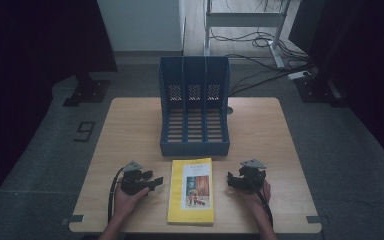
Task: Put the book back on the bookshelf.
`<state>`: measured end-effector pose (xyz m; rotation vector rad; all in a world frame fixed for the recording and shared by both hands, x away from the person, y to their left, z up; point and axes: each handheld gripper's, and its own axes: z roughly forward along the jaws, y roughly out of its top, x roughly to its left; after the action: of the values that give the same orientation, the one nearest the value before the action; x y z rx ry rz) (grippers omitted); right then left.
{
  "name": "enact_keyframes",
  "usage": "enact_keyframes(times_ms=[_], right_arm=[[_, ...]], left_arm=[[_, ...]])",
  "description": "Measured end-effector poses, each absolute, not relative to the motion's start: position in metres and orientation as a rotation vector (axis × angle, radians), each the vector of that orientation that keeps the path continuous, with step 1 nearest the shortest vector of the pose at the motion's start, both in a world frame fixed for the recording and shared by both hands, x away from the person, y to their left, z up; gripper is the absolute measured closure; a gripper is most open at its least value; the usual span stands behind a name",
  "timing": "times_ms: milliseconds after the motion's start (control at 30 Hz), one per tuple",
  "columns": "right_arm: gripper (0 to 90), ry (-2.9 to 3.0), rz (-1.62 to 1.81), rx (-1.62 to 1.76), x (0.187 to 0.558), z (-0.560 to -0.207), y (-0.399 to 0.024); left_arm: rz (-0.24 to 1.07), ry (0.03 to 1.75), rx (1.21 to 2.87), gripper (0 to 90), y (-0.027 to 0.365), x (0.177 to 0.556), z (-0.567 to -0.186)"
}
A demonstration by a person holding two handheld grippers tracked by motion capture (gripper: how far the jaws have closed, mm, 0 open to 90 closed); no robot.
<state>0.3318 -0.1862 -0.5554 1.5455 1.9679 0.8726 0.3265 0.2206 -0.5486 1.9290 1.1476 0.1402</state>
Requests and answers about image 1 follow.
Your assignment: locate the person's left hand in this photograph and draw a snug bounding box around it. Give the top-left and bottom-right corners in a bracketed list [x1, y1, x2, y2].
[112, 185, 151, 222]

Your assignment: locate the yellow book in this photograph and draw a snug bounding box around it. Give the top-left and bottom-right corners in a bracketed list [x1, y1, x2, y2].
[166, 157, 215, 226]

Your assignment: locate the tangle of black floor cables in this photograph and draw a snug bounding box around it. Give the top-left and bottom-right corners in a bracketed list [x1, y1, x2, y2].
[209, 0, 318, 98]

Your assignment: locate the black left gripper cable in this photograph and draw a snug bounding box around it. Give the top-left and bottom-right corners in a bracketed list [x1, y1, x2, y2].
[107, 166, 127, 225]

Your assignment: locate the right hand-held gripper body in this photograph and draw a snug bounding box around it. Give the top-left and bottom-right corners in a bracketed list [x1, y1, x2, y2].
[238, 158, 268, 195]

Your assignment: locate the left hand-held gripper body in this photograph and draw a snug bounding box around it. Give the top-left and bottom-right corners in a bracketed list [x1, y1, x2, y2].
[119, 160, 154, 196]

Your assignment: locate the black stand base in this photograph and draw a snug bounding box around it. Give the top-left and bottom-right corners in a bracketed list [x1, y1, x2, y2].
[62, 73, 112, 108]
[293, 74, 349, 108]

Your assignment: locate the person's right hand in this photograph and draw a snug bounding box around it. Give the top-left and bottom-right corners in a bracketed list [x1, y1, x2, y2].
[240, 179, 273, 214]

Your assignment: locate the white power strip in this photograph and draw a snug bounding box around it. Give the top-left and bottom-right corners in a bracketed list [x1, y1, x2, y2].
[287, 70, 312, 81]

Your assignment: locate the dark curtain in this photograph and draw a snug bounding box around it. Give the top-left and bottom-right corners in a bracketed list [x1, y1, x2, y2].
[0, 0, 119, 221]
[288, 0, 384, 166]

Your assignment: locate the blue three-slot file rack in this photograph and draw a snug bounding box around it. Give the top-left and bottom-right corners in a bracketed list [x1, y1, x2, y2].
[158, 55, 231, 157]

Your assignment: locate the white desk frame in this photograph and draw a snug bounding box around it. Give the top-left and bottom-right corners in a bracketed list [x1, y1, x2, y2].
[203, 0, 293, 69]

